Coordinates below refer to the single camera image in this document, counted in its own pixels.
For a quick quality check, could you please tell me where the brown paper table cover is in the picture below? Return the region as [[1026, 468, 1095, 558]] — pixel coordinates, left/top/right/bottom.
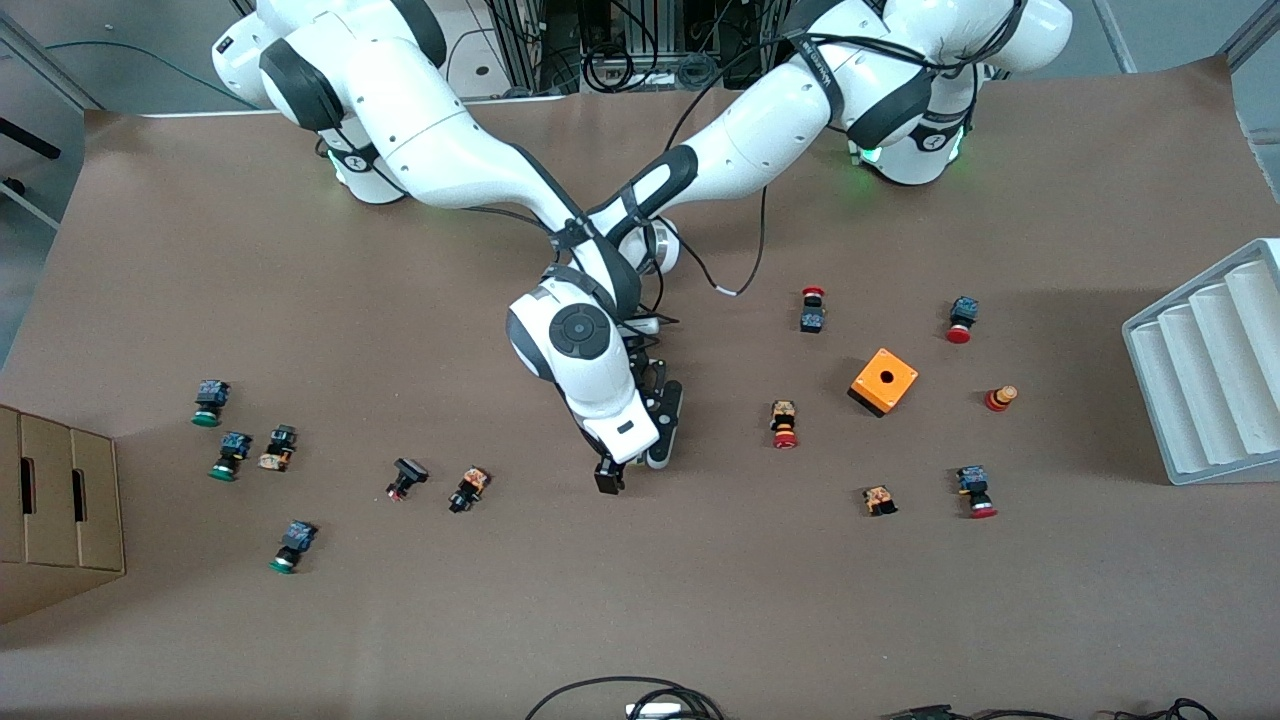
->
[[0, 55, 1280, 720]]

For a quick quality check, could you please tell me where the black square push button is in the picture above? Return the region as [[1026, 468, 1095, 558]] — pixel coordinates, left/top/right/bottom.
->
[[385, 457, 430, 503]]

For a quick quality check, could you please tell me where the green push button blue block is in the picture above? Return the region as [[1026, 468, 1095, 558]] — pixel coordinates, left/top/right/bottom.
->
[[208, 431, 254, 483], [191, 379, 232, 429], [268, 519, 319, 576]]

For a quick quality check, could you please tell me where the aluminium profile rack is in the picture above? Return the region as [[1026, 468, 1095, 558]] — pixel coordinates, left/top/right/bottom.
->
[[480, 0, 801, 93]]

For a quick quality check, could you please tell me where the brown cardboard box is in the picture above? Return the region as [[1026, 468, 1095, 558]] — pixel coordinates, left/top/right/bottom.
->
[[0, 403, 128, 627]]

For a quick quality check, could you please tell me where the grey ribbed plastic tray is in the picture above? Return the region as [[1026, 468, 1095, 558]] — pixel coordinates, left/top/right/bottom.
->
[[1121, 237, 1280, 487]]

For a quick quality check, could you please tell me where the short black bar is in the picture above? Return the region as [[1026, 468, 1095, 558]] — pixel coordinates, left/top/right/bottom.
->
[[0, 115, 63, 161]]

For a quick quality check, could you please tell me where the black selector switch orange block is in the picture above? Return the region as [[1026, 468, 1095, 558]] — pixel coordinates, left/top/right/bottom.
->
[[447, 465, 492, 515]]

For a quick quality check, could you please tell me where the black cable bundle loop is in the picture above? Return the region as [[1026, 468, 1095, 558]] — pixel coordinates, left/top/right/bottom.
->
[[524, 676, 726, 720]]

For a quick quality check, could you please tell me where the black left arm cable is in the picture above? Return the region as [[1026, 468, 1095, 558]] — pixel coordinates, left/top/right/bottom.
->
[[660, 185, 771, 298]]

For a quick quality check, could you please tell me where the orange switch enclosure box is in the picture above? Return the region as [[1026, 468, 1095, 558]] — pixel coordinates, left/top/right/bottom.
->
[[847, 347, 920, 419]]

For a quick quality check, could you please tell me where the black switch cream orange block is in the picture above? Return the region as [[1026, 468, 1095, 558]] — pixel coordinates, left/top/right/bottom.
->
[[257, 424, 299, 473]]

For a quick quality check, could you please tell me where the thin black curled cable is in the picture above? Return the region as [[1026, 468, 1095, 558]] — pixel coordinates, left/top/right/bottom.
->
[[1115, 697, 1221, 720]]

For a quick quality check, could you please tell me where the thin green cable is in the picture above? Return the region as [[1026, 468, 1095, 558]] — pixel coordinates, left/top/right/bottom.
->
[[45, 38, 236, 109]]

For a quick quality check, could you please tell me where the grey aluminium frame bar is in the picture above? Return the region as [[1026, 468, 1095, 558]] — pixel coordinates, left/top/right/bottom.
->
[[1217, 0, 1280, 73], [0, 15, 103, 113]]

